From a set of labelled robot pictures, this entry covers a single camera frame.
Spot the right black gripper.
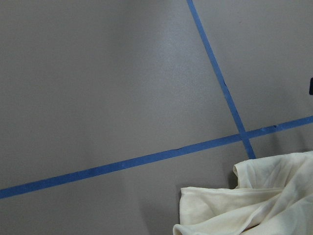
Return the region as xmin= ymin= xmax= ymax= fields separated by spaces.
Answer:
xmin=309 ymin=78 xmax=313 ymax=95

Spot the beige printed t-shirt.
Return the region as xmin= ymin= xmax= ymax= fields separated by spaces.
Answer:
xmin=173 ymin=152 xmax=313 ymax=235

